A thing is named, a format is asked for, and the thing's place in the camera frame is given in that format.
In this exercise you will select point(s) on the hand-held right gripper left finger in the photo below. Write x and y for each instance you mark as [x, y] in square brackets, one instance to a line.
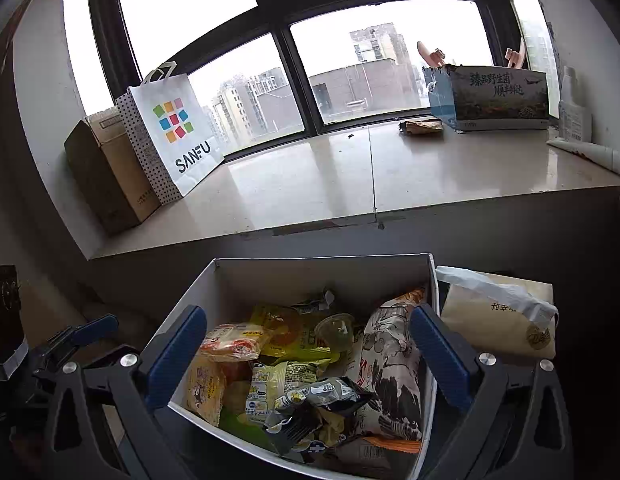
[177, 360]

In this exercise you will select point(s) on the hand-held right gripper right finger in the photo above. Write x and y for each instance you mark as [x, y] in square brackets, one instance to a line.
[439, 360]

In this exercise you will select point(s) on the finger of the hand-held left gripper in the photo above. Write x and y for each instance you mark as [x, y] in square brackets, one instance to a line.
[95, 329]

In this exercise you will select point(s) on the large white snack bag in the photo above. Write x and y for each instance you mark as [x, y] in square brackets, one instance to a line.
[394, 360]

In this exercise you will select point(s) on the green seaweed snack packet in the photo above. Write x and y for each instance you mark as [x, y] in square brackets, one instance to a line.
[240, 425]

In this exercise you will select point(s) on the white cardboard box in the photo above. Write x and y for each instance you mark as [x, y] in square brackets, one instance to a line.
[290, 275]

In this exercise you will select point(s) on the yellow cartoon chips packet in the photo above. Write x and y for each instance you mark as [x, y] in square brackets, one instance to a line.
[205, 390]

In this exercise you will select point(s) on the orange and white snack packet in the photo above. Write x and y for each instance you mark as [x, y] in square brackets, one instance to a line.
[235, 342]

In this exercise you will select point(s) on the beige tissue pack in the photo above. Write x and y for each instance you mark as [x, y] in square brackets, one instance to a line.
[494, 320]

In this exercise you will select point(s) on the pale green snack packet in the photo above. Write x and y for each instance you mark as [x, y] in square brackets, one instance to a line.
[280, 382]

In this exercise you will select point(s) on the clear jelly cup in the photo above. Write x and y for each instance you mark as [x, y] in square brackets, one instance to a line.
[335, 331]

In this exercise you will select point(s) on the grey and black snack packet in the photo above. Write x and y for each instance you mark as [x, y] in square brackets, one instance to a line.
[330, 395]

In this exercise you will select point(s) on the yellow snack packet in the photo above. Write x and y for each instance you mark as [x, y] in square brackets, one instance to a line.
[290, 330]

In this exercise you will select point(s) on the small black snack packet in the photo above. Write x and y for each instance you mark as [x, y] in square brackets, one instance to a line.
[292, 430]

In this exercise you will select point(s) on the silver foil wrapper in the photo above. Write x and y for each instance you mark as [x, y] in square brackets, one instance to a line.
[317, 302]

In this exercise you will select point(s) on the brown cardboard box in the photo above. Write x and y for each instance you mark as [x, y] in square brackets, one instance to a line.
[110, 180]

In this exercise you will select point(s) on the polka dot paper bag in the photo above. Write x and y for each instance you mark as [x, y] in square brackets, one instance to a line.
[150, 160]

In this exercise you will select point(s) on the white paper shopping bag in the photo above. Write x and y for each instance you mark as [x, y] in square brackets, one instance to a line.
[180, 130]

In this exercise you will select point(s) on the crumpled brown wrapper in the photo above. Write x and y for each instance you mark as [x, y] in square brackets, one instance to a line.
[422, 127]

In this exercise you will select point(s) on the white tube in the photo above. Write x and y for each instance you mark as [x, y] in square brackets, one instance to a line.
[584, 152]

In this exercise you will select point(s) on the blue printed carton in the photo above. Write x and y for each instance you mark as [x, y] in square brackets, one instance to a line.
[494, 100]

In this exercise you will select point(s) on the black window frame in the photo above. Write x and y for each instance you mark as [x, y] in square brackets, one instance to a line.
[285, 25]

